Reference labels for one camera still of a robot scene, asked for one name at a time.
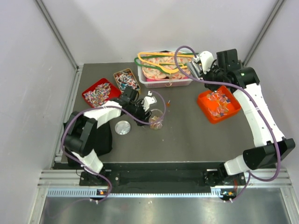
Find black cloth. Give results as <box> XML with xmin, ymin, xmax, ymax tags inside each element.
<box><xmin>63</xmin><ymin>119</ymin><xmax>114</xmax><ymax>167</ymax></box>

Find green clothes hanger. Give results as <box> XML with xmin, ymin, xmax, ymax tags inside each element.
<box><xmin>134</xmin><ymin>57</ymin><xmax>191</xmax><ymax>69</ymax></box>

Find silver jar lid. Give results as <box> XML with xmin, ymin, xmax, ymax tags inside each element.
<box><xmin>114</xmin><ymin>120</ymin><xmax>131</xmax><ymax>135</ymax></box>

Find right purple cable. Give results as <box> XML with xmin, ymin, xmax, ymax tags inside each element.
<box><xmin>174</xmin><ymin>45</ymin><xmax>281</xmax><ymax>203</ymax></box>

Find orange candy tray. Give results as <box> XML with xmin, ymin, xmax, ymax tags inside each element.
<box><xmin>197</xmin><ymin>86</ymin><xmax>241</xmax><ymax>124</ymax></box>

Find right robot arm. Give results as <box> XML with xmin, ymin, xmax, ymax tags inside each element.
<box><xmin>199</xmin><ymin>49</ymin><xmax>295</xmax><ymax>185</ymax></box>

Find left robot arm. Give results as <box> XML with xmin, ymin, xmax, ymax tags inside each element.
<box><xmin>61</xmin><ymin>87</ymin><xmax>157</xmax><ymax>185</ymax></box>

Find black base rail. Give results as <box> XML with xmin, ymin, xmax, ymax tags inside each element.
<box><xmin>79</xmin><ymin>162</ymin><xmax>234</xmax><ymax>194</ymax></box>

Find yellow clothes hanger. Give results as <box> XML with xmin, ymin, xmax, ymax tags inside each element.
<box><xmin>137</xmin><ymin>52</ymin><xmax>202</xmax><ymax>74</ymax></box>

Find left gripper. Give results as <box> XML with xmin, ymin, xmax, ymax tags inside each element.
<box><xmin>128</xmin><ymin>99</ymin><xmax>152</xmax><ymax>127</ymax></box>

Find white plastic basket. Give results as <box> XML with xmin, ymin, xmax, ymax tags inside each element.
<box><xmin>134</xmin><ymin>50</ymin><xmax>192</xmax><ymax>88</ymax></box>

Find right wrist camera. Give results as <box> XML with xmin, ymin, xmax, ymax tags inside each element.
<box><xmin>193</xmin><ymin>51</ymin><xmax>214</xmax><ymax>74</ymax></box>

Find floral fabric item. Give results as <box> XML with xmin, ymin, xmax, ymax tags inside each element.
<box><xmin>137</xmin><ymin>52</ymin><xmax>192</xmax><ymax>81</ymax></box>

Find clear glass jar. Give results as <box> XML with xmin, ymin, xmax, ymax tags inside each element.
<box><xmin>149</xmin><ymin>109</ymin><xmax>163</xmax><ymax>130</ymax></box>

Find gold candy tin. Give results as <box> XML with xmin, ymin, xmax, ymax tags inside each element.
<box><xmin>113</xmin><ymin>68</ymin><xmax>140</xmax><ymax>92</ymax></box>

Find silver metal scoop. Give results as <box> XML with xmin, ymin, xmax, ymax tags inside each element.
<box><xmin>187</xmin><ymin>61</ymin><xmax>203</xmax><ymax>79</ymax></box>

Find red candy tray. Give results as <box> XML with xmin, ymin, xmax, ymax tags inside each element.
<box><xmin>82</xmin><ymin>78</ymin><xmax>121</xmax><ymax>108</ymax></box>

